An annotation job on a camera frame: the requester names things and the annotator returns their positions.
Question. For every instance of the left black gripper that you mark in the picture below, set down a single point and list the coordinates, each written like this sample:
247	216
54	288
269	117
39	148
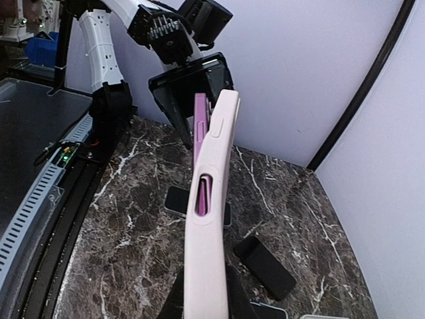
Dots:
174	91

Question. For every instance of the white slotted cable duct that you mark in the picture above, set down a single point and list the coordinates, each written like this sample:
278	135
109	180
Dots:
31	120

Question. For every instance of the small green circuit board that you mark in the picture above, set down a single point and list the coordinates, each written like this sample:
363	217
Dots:
67	151

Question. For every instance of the black smartphone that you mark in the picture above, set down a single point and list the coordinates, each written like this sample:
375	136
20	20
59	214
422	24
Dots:
265	267

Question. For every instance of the left black frame post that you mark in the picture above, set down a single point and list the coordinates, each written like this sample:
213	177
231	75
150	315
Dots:
62	48

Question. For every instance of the black frame post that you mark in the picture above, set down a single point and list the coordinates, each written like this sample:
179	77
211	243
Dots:
62	48
369	80

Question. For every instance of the white phone case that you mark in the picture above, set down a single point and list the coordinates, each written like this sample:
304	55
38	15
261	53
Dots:
314	316

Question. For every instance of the phone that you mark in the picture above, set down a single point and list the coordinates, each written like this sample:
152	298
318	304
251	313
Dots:
200	128
266	311
176	201

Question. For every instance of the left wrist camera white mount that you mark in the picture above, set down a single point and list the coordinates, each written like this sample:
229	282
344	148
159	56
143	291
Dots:
169	38

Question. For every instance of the pink phone case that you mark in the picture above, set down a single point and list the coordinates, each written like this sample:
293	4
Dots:
205	293

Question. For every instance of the black front rail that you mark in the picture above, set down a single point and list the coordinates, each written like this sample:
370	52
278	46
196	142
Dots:
30	286

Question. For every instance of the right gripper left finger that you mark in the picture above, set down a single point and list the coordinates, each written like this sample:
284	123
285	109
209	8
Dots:
173	306

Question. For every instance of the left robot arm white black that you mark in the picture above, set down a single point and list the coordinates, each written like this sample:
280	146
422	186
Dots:
112	103

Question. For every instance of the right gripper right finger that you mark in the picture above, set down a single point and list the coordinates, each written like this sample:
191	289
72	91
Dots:
239	305

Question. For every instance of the right black frame post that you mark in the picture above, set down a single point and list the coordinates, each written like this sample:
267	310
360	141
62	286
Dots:
369	80

